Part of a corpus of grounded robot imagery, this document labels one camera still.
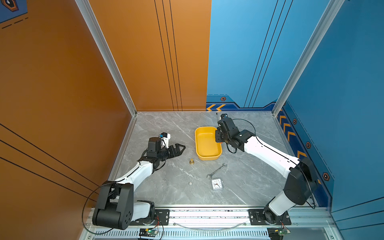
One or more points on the green circuit board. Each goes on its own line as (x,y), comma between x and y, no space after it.
(148,234)
(278,234)

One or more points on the right corner aluminium post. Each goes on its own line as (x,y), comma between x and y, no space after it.
(317,36)

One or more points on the small white square clock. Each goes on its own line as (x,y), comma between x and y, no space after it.
(217,184)

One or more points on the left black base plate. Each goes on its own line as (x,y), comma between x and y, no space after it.
(160,214)

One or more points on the right green circuit board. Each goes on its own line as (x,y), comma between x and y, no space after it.
(278,234)

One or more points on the left corner aluminium post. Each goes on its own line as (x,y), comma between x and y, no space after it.
(101,42)

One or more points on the aluminium front rail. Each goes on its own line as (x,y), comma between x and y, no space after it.
(222,217)

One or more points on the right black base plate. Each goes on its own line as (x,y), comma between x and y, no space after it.
(260,217)

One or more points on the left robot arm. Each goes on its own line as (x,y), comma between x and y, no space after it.
(116,207)

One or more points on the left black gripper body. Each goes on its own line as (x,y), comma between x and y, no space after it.
(165,154)

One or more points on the left green circuit board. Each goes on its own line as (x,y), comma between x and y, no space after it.
(148,234)

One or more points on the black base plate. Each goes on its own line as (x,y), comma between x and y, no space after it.
(160,214)
(260,217)

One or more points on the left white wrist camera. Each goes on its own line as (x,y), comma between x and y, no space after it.
(165,137)

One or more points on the silver open-end wrench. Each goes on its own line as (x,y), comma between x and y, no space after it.
(209,176)

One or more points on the corner aluminium post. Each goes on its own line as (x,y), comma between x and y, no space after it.
(317,36)
(101,42)

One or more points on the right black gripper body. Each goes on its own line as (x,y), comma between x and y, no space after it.
(226,139)

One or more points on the yellow plastic bin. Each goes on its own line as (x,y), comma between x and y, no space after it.
(207,148)

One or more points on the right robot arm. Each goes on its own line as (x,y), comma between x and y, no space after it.
(300,174)

